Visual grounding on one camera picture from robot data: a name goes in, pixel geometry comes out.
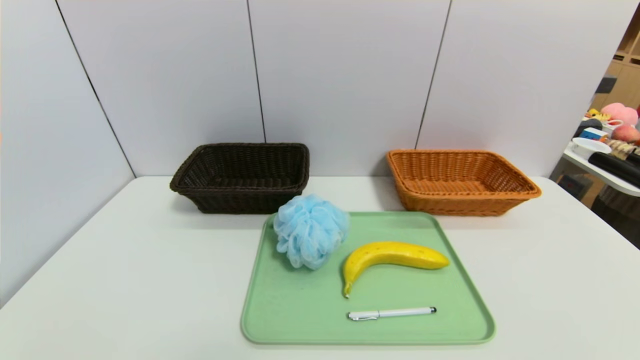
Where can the light blue bath loofah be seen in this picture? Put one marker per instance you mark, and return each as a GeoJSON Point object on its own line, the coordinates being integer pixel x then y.
{"type": "Point", "coordinates": [310, 230]}

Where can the small blue white box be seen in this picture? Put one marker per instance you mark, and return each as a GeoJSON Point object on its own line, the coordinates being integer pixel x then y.
{"type": "Point", "coordinates": [594, 134]}

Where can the dark grey hanging sign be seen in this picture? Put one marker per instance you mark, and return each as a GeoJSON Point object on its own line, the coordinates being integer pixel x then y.
{"type": "Point", "coordinates": [606, 84]}

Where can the orange wicker basket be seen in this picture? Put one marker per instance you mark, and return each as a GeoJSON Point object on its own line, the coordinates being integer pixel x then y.
{"type": "Point", "coordinates": [450, 202]}

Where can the brown cardboard box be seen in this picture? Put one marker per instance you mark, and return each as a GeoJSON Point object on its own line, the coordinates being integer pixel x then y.
{"type": "Point", "coordinates": [575, 186]}

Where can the yellow banana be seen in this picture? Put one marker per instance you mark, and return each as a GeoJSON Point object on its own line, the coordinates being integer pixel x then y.
{"type": "Point", "coordinates": [385, 254]}

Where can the yellow toy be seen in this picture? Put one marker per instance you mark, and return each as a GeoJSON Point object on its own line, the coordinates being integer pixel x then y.
{"type": "Point", "coordinates": [597, 114]}

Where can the light green plastic tray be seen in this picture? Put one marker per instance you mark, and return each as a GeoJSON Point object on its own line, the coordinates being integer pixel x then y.
{"type": "Point", "coordinates": [310, 310]}

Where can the white pen with clip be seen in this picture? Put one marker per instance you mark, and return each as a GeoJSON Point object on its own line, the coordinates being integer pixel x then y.
{"type": "Point", "coordinates": [400, 313]}

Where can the dark brown wicker basket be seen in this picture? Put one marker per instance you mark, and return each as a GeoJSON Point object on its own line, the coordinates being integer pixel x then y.
{"type": "Point", "coordinates": [240, 200]}

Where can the dark grey cloth bundle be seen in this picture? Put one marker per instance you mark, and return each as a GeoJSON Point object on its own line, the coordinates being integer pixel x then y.
{"type": "Point", "coordinates": [587, 126]}

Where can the pink peach fruit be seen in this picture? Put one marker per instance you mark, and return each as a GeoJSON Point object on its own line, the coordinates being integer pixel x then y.
{"type": "Point", "coordinates": [626, 134]}

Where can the white bowl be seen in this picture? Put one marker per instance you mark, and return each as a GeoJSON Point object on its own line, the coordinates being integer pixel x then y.
{"type": "Point", "coordinates": [590, 147]}

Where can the white side table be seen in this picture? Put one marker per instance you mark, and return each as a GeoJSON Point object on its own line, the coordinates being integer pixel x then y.
{"type": "Point", "coordinates": [590, 167]}

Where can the pink plush toy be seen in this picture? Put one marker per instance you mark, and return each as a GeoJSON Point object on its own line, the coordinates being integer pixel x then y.
{"type": "Point", "coordinates": [620, 114]}

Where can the wooden shelf unit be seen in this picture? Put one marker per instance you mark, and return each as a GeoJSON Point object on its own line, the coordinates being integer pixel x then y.
{"type": "Point", "coordinates": [627, 85]}

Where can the black cylinder roll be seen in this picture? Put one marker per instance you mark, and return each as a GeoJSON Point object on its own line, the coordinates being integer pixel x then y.
{"type": "Point", "coordinates": [617, 169]}

